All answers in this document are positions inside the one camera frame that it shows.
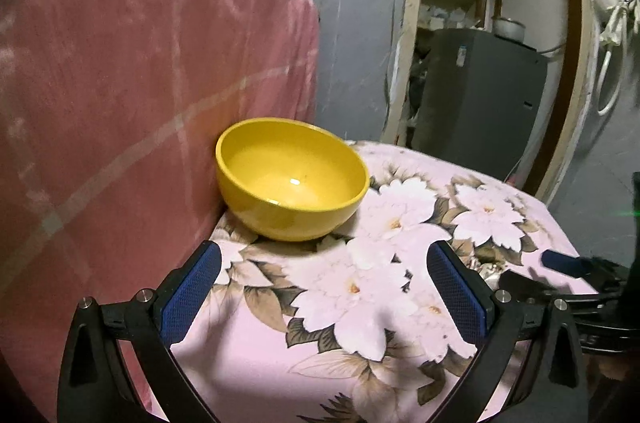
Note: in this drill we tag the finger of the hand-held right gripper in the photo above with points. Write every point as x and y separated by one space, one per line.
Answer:
562 262
605 323

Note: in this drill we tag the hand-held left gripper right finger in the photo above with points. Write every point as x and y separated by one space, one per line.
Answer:
457 288

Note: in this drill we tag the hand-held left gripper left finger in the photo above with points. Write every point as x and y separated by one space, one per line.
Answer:
192 288

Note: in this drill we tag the yellow bowl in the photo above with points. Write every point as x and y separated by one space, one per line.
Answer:
290 163

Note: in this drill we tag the pink floral cloth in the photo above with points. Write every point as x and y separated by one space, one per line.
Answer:
350 293

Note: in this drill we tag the grey refrigerator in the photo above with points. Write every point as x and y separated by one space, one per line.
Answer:
480 98

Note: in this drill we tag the pink plaid cloth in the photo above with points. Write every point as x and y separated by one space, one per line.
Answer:
125 78

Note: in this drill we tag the metal pot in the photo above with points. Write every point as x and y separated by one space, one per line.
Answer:
509 29

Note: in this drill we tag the wooden door frame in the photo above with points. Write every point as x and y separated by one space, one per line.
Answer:
410 3

